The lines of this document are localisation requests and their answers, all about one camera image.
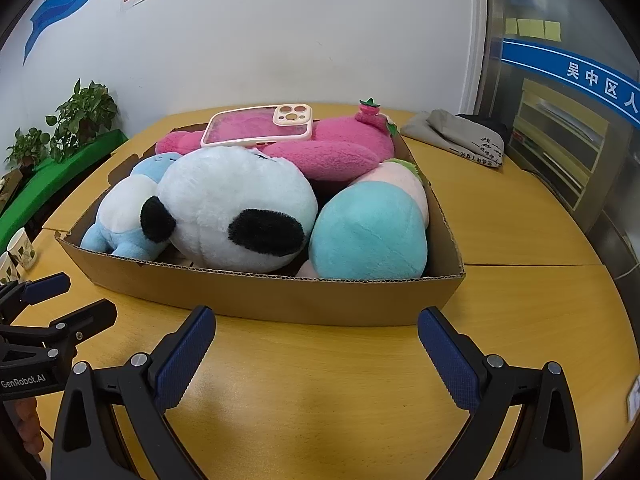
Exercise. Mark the large potted plant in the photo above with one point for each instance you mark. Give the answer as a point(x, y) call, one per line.
point(82, 110)

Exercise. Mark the cardboard box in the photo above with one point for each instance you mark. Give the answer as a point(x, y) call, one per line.
point(300, 300)

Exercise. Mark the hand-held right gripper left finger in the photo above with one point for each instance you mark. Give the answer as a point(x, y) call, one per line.
point(185, 355)

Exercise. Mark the panda plush toy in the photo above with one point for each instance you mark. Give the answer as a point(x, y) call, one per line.
point(235, 190)

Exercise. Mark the shelf rack behind glass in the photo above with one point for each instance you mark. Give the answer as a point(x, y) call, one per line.
point(555, 145)

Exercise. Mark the small potted plant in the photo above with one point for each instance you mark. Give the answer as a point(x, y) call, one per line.
point(27, 147)

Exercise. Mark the blue sign band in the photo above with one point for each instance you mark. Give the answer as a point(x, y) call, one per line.
point(560, 67)

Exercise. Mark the teal and pink plush toy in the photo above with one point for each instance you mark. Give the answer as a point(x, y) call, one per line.
point(370, 230)

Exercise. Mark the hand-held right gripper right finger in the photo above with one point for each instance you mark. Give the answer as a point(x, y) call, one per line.
point(450, 360)

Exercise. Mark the brown tissue box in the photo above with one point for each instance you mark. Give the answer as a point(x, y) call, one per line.
point(7, 187)

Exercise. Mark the green table cloth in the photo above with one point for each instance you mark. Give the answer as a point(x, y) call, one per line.
point(65, 172)

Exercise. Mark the grey cloth bag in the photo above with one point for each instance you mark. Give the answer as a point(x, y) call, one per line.
point(440, 127)

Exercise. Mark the metal framed glass door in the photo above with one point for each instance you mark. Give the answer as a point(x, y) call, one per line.
point(495, 10)

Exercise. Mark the yellow sticky note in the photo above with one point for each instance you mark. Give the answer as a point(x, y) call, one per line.
point(540, 29)
point(511, 26)
point(526, 27)
point(552, 31)

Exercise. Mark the light blue plush toy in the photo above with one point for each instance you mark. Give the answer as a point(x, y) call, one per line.
point(120, 200)

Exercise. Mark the person's left hand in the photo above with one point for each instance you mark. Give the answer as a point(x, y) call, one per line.
point(27, 425)

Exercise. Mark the leaf print paper cup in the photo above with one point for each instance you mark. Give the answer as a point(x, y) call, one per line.
point(21, 247)
point(9, 270)

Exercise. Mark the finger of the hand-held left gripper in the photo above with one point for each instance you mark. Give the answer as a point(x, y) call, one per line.
point(45, 287)
point(90, 316)

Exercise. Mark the blue wave wall decal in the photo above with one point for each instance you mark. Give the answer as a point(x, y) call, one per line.
point(55, 7)

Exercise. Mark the pink phone case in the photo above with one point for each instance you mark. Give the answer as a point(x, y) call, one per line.
point(250, 127)

